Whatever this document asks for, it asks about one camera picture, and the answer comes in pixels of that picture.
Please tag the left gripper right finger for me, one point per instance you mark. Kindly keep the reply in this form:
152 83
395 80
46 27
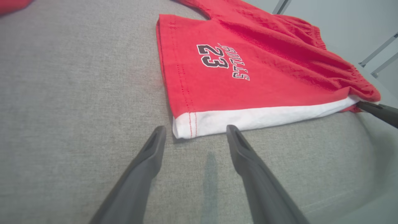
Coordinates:
261 186

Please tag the red white basketball shorts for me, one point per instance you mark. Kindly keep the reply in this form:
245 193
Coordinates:
264 62

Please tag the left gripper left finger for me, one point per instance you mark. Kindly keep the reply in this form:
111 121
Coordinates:
140 180

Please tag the grey fabric sofa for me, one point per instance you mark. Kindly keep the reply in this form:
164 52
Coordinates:
77 109

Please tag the grey metal post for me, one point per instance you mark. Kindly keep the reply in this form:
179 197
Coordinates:
385 65
281 6
379 49

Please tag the red white Bulls jersey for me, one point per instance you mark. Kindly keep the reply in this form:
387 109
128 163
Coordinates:
12 4

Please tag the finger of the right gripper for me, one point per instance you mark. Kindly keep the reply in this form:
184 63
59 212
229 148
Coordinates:
382 113

